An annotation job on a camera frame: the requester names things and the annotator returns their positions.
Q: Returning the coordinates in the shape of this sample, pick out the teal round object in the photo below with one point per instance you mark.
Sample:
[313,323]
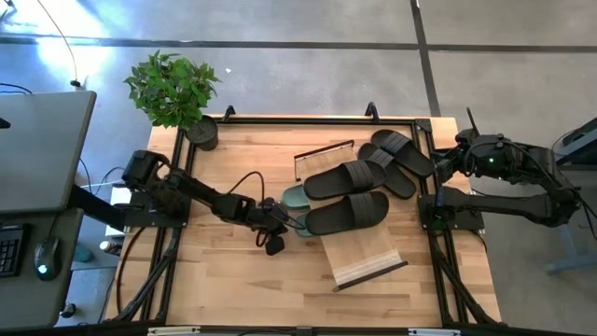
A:
[83,254]

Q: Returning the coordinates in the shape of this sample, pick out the grey furniture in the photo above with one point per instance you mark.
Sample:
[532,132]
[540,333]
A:
[578,140]

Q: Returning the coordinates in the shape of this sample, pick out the black computer mouse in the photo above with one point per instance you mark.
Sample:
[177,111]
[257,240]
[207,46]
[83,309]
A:
[46,256]

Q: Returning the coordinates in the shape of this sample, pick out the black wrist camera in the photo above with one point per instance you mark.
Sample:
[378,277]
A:
[275,246]

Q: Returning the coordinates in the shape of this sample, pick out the black rubber slide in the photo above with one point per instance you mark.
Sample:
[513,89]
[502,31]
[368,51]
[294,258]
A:
[340,179]
[345,214]
[396,179]
[406,151]

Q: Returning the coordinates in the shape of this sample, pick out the black frame bracket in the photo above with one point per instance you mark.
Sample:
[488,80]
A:
[229,114]
[371,113]

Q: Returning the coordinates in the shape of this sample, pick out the grey desk surface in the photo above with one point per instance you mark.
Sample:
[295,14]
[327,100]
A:
[28,303]
[42,149]

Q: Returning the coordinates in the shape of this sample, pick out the small bottle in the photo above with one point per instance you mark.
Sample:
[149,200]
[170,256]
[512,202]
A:
[109,247]

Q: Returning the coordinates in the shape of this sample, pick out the green rubber slide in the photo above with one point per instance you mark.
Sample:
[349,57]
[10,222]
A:
[305,229]
[294,198]

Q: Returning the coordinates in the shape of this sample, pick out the black round knob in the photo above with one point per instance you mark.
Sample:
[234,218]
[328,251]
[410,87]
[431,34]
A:
[68,311]

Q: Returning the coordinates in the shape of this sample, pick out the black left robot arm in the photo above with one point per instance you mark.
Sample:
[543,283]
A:
[196,189]

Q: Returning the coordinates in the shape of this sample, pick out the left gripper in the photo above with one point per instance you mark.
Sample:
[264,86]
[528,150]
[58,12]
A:
[266,219]

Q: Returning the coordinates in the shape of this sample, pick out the green leafy plant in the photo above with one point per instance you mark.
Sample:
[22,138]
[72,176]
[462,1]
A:
[170,88]

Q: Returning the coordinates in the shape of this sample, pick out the black keyboard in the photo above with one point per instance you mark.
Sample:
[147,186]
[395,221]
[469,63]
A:
[11,249]

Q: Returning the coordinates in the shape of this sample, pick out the black plant pot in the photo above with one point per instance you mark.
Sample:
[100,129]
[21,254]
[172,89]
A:
[203,134]

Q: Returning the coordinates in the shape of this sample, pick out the pale blue table leg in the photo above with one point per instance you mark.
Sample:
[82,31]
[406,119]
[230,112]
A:
[571,254]

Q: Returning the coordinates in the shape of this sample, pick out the black aluminium table frame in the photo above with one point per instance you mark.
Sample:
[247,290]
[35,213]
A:
[303,120]

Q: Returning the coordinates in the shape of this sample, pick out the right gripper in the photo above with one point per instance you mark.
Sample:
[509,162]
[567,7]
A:
[480,156]

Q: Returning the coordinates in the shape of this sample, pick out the wooden shelf with black frame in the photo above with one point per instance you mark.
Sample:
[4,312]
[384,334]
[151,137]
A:
[364,252]

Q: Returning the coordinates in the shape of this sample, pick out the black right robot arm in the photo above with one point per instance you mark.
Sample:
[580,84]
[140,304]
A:
[503,205]

